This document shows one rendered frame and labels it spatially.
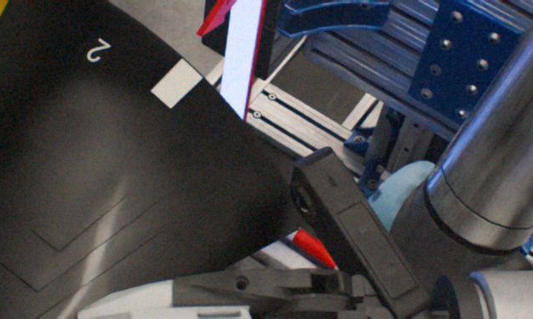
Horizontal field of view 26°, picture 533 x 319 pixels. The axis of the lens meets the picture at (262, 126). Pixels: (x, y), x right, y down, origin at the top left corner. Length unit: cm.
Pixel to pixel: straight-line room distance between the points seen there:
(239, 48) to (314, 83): 112
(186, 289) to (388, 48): 71
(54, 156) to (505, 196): 27
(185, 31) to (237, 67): 141
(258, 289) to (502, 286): 13
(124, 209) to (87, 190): 2
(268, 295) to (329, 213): 8
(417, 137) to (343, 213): 91
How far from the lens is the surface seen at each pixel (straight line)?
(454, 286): 63
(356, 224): 64
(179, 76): 70
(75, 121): 67
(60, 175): 65
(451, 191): 71
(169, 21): 225
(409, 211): 75
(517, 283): 63
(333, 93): 192
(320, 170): 65
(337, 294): 60
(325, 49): 133
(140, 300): 60
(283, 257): 101
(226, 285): 59
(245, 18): 79
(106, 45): 69
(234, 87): 85
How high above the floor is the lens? 175
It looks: 56 degrees down
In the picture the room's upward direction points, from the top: 11 degrees clockwise
